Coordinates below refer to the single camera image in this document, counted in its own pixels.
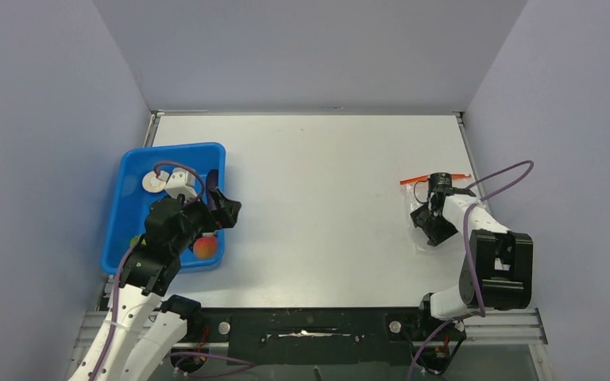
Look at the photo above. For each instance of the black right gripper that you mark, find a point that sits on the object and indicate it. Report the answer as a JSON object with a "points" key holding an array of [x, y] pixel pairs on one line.
{"points": [[435, 235]]}

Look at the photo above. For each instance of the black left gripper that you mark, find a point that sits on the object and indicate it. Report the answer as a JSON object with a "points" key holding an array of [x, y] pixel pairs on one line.
{"points": [[231, 208]]}

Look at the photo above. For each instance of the clear zip top bag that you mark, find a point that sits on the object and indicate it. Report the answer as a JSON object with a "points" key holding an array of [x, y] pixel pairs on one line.
{"points": [[416, 196]]}

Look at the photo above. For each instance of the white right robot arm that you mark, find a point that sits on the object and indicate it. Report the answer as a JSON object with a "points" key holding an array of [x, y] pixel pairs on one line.
{"points": [[497, 268]]}

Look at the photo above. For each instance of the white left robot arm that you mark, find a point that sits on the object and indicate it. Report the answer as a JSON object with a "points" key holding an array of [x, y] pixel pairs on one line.
{"points": [[141, 326]]}

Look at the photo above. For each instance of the purple toy eggplant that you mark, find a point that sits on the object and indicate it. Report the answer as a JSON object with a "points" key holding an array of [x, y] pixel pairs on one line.
{"points": [[211, 186]]}

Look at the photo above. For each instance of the red yellow toy peach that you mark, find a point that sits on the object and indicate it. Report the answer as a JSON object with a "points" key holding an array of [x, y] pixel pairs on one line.
{"points": [[205, 247]]}

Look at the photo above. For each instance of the white round toy slice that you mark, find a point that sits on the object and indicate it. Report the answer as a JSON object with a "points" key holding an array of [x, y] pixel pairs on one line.
{"points": [[155, 183]]}

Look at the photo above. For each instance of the blue plastic bin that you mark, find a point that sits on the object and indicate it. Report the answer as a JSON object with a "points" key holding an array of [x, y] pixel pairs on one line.
{"points": [[131, 202]]}

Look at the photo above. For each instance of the green toy leaf vegetable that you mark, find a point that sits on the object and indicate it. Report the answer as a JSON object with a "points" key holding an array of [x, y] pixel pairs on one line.
{"points": [[137, 241]]}

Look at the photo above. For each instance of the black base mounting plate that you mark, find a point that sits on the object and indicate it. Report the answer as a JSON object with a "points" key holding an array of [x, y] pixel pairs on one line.
{"points": [[326, 336]]}

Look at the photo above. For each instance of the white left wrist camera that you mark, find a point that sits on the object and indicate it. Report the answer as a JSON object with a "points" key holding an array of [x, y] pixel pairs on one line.
{"points": [[181, 183]]}

